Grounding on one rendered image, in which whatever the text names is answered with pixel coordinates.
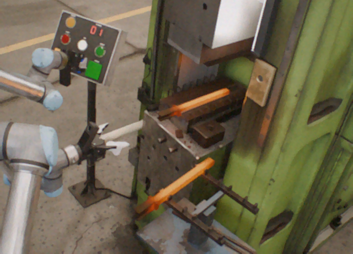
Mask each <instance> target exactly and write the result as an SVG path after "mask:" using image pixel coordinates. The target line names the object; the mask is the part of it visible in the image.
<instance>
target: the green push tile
mask: <svg viewBox="0 0 353 254"><path fill-rule="evenodd" d="M102 69H103V65H102V64H99V63H96V62H93V61H89V62H88V65H87V70H86V72H85V76H87V77H90V78H93V79H95V80H99V76H100V72H101V71H102Z"/></svg>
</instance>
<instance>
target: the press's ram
mask: <svg viewBox="0 0 353 254"><path fill-rule="evenodd" d="M264 2H265V0H165V4H164V13H163V17H164V18H165V19H167V20H168V21H170V22H171V23H175V25H176V26H177V27H179V28H181V29H182V30H184V31H185V32H186V33H188V34H190V35H191V36H193V37H194V38H196V39H198V40H201V42H203V43H204V44H205V45H207V46H208V47H210V48H215V47H219V46H222V45H226V44H230V43H232V42H236V41H239V40H243V39H247V38H250V37H253V36H256V34H257V30H258V26H259V23H260V21H259V20H260V16H261V13H262V9H263V5H264Z"/></svg>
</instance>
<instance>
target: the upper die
mask: <svg viewBox="0 0 353 254"><path fill-rule="evenodd" d="M255 37H256V36H253V37H250V38H247V39H243V40H239V41H236V42H232V43H230V44H226V45H222V46H219V47H215V48H210V47H208V46H207V45H205V44H204V43H203V42H201V40H198V39H196V38H194V37H193V36H191V35H190V34H188V33H186V32H185V31H184V30H182V29H181V28H179V27H177V26H176V25H175V23H171V22H170V27H169V35H168V44H170V45H171V46H173V47H175V48H176V49H178V50H179V51H180V52H182V53H183V54H185V55H186V56H188V57H189V58H190V59H191V60H193V61H195V62H196V63H197V64H202V63H206V62H209V61H212V60H216V59H219V58H222V57H226V56H229V55H232V54H234V53H238V52H241V51H245V50H248V49H251V48H253V46H254V41H255Z"/></svg>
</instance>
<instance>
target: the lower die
mask: <svg viewBox="0 0 353 254"><path fill-rule="evenodd" d="M235 85H239V86H240V87H241V89H238V90H236V91H233V92H230V93H228V94H225V95H222V96H219V97H217V98H215V99H211V100H209V101H207V102H205V103H203V104H200V105H197V106H194V107H191V108H189V109H187V110H184V111H181V114H180V116H179V117H178V116H173V117H171V118H170V119H169V120H170V122H172V123H173V124H174V125H176V126H177V127H178V128H180V129H181V130H182V131H183V132H184V133H185V134H187V133H189V132H192V131H189V128H188V127H190V126H191V125H193V123H194V118H195V117H194V115H193V114H191V115H189V113H191V112H193V113H194V114H195V115H196V121H195V123H198V122H200V120H201V117H202V113H201V111H199V112H197V111H198V110H202V112H203V114H204V115H203V119H202V120H204V119H206V118H207V117H208V115H209V109H208V108H206V109H205V107H206V106H207V107H209V108H210V110H211V113H210V117H211V116H214V115H215V113H216V110H217V107H216V106H215V105H214V106H212V105H213V104H216V105H217V106H218V112H217V114H219V113H221V112H222V110H223V103H220V104H219V102H220V101H221V100H222V101H223V102H224V104H225V108H224V111H226V110H228V109H229V106H230V101H229V100H228V99H227V98H230V99H231V102H232V104H231V108H233V107H235V106H236V104H237V98H236V97H235V96H234V97H233V98H232V96H233V95H236V96H237V97H238V99H239V101H238V106H239V105H241V104H244V99H245V97H246V93H247V90H246V87H244V86H243V85H241V84H240V83H235V82H234V81H232V80H228V79H227V78H226V77H222V78H218V79H216V81H215V80H213V81H211V82H209V83H205V84H203V85H202V86H200V85H199V86H197V87H196V88H191V89H188V91H187V90H185V91H182V92H181V93H176V94H174V95H173V96H172V95H170V96H167V97H165V98H162V99H160V102H159V112H161V111H164V110H166V109H169V108H171V107H172V105H176V106H179V105H182V104H185V103H187V102H190V101H191V100H195V99H197V98H200V97H202V96H205V95H208V94H210V93H214V92H216V91H219V90H222V89H224V88H230V87H232V86H235ZM226 99H227V101H226Z"/></svg>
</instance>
